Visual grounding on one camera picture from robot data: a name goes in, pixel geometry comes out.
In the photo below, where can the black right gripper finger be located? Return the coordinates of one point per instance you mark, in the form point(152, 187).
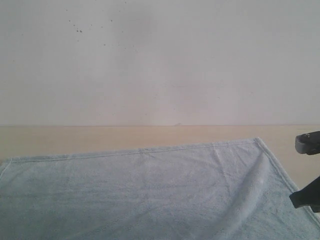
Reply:
point(309, 196)

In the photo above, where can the light blue terry towel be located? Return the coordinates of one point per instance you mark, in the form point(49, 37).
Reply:
point(233, 190)

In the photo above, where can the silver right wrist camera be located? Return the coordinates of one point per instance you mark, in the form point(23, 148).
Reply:
point(308, 143)

